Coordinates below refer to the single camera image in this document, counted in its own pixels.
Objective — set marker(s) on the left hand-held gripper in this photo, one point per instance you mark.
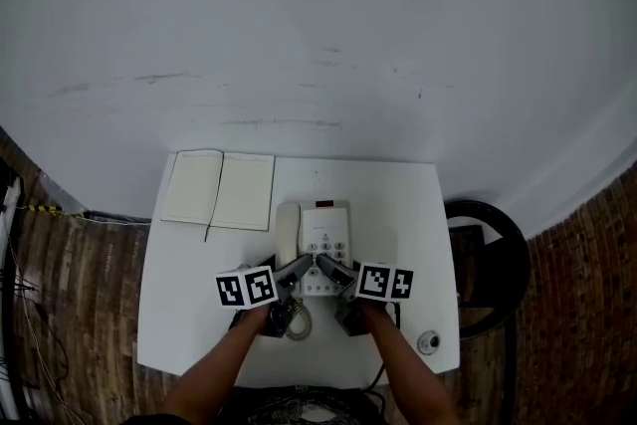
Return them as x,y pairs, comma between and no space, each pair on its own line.
246,287

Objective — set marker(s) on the open cream notebook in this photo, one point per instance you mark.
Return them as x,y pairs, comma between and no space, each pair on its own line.
239,194

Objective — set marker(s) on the person's black printed shirt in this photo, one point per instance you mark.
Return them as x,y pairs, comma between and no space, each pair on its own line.
308,405

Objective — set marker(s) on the white telephone base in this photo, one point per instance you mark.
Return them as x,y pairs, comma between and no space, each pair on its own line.
326,224

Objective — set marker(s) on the white table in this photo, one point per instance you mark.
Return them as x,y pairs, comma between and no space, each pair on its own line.
398,214

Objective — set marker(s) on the small round silver dome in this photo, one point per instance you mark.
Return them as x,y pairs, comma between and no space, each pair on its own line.
428,342

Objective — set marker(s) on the white telephone handset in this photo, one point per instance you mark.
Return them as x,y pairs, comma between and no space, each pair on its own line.
287,234

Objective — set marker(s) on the person's right forearm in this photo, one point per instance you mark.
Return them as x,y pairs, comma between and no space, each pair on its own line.
408,363

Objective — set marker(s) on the black round stool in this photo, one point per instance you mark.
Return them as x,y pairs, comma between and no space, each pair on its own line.
502,264

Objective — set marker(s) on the person's left forearm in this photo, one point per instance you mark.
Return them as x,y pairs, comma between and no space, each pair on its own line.
219,373

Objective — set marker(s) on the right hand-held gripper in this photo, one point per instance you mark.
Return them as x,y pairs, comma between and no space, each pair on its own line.
383,282

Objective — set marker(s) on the yellow black striped tape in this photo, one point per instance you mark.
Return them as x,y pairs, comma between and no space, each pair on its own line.
45,209

